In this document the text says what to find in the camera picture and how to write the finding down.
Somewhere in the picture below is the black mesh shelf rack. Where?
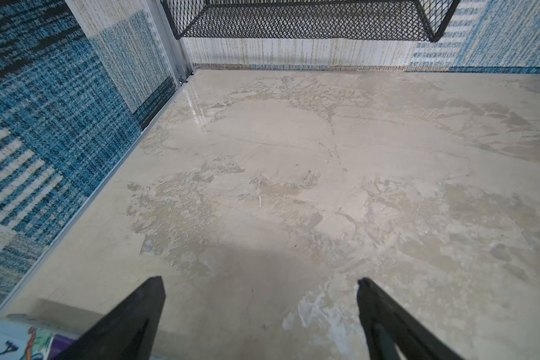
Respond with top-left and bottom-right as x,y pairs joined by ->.
161,0 -> 459,43

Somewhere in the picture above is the colourful comic book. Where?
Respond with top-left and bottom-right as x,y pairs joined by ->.
0,320 -> 76,359

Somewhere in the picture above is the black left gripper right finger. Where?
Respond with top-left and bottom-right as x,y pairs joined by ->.
356,277 -> 461,360

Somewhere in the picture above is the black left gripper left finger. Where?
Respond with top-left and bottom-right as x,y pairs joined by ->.
56,276 -> 166,359

